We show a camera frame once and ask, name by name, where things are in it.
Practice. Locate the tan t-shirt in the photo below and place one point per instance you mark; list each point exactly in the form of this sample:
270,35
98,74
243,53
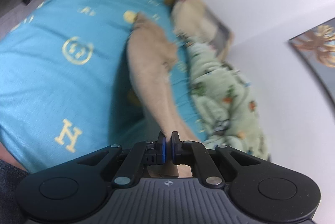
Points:
150,58

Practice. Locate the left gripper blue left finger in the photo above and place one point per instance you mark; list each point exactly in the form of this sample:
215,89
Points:
142,154

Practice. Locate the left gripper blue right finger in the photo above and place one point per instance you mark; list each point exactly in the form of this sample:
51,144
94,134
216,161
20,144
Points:
195,155

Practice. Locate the plaid beige pillow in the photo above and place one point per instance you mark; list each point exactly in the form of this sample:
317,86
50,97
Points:
194,19

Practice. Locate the green cartoon fleece blanket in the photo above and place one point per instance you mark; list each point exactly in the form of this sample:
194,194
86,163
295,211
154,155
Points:
225,102

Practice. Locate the framed gold leaf picture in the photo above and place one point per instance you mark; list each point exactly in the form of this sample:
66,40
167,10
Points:
316,48

